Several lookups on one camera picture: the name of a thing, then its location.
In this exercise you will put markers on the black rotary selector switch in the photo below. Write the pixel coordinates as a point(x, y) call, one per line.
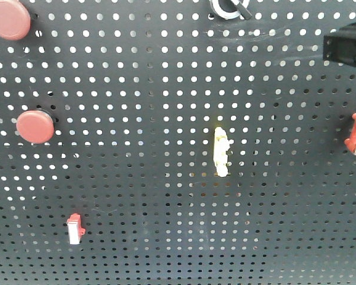
point(230, 10)

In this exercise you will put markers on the red push button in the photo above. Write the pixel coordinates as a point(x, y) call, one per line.
point(35, 126)

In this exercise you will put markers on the upper red mushroom button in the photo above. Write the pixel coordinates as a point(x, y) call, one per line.
point(15, 20)

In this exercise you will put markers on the small red rocker switch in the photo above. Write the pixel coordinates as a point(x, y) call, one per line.
point(75, 229)

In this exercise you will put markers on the black perforated pegboard panel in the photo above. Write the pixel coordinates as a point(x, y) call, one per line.
point(135, 90)

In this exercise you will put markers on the yellow toggle switch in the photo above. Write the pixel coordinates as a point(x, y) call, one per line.
point(220, 148)

